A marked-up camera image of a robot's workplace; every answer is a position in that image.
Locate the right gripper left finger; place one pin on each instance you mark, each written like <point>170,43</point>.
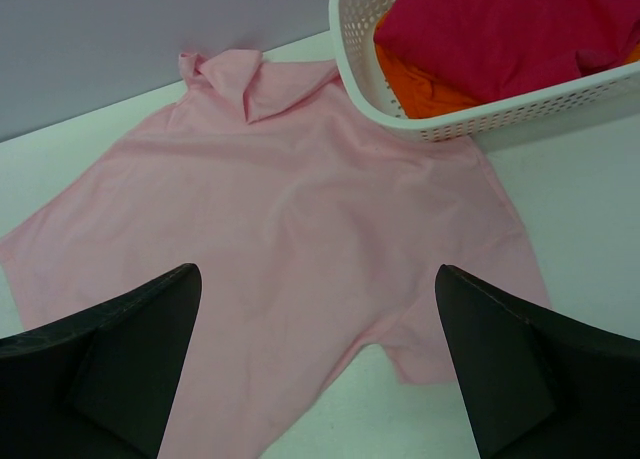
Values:
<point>100,383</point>

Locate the pink t-shirt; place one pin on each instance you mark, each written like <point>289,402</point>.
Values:
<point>316,231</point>

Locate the white plastic basket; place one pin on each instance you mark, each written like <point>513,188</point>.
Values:
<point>352,24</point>

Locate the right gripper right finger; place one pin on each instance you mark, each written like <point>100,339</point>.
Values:
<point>535,383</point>

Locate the red t-shirt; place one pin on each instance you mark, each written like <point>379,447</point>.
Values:
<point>495,49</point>

